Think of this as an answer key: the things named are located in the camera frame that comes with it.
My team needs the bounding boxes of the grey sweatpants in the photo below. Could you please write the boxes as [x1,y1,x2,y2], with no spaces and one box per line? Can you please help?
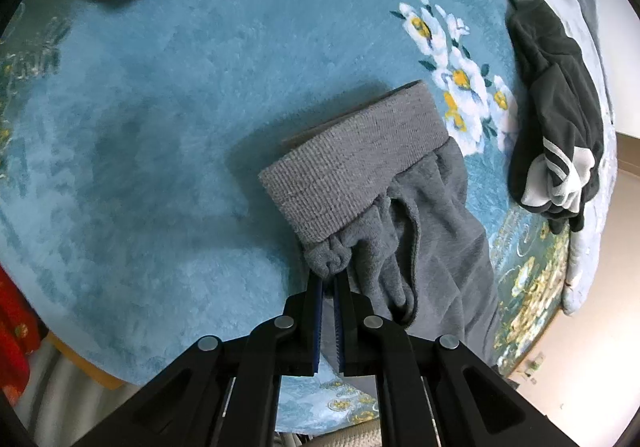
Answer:
[259,81,500,363]

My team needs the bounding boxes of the yellow bag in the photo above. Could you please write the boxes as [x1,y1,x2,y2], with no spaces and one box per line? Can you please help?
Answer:
[47,331,125,391]

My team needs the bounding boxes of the red garment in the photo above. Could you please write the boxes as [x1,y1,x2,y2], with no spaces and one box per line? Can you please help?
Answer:
[0,269,43,406]

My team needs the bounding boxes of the teal floral blanket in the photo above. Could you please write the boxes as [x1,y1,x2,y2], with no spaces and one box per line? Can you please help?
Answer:
[1,0,568,385]

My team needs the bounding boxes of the black white jacket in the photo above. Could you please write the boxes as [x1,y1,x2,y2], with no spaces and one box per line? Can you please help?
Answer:
[508,0,604,233]

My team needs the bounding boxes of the light blue floral duvet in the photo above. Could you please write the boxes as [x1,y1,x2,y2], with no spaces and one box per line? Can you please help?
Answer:
[508,0,617,315]

